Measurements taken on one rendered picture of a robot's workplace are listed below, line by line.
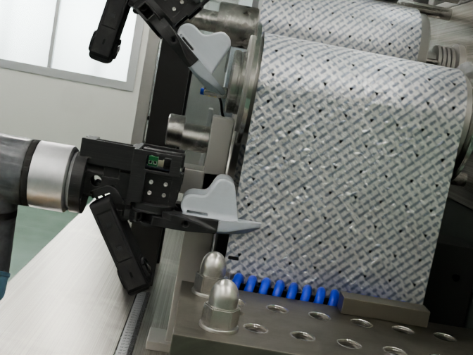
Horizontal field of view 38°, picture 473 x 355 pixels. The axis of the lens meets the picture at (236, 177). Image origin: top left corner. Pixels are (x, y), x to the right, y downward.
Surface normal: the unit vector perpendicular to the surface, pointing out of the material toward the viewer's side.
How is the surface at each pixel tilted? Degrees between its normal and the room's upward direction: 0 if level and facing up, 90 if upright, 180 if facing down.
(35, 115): 90
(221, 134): 90
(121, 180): 90
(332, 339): 0
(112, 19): 91
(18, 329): 0
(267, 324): 0
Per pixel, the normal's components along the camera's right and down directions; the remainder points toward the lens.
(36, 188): -0.02, 0.39
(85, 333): 0.18, -0.98
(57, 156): 0.15, -0.61
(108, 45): 0.07, 0.16
